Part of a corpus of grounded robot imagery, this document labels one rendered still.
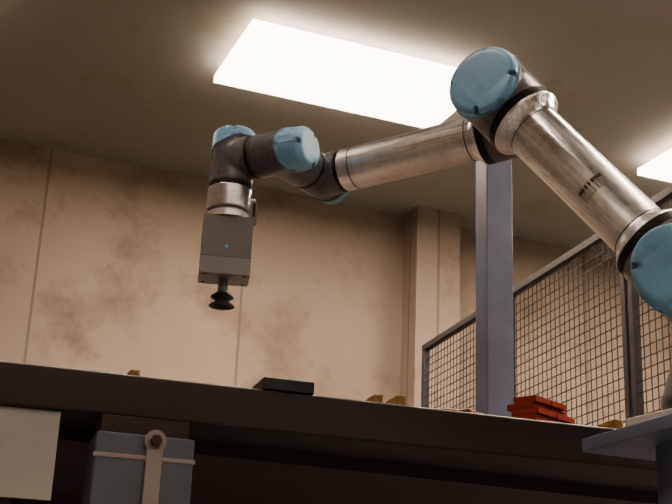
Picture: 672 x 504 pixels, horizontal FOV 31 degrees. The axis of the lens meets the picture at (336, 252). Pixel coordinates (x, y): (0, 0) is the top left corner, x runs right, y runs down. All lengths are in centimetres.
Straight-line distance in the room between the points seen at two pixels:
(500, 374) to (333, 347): 333
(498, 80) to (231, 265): 54
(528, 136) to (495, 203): 252
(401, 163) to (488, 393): 212
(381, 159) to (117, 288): 508
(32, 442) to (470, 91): 80
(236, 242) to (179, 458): 47
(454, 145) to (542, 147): 26
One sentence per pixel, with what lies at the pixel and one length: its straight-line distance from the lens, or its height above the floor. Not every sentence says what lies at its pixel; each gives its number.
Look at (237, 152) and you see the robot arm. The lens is 207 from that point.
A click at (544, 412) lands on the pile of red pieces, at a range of 307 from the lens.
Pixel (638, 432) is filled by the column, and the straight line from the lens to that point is 171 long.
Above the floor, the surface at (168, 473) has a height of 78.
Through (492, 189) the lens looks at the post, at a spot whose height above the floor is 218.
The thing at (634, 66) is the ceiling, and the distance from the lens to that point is 609.
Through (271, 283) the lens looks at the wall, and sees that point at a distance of 734.
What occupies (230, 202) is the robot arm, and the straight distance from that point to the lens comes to 205.
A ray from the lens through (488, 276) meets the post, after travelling 421.
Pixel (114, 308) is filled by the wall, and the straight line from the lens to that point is 703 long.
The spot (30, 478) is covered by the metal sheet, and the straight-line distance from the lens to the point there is 169.
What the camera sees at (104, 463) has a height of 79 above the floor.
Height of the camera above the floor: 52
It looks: 20 degrees up
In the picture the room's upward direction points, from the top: 2 degrees clockwise
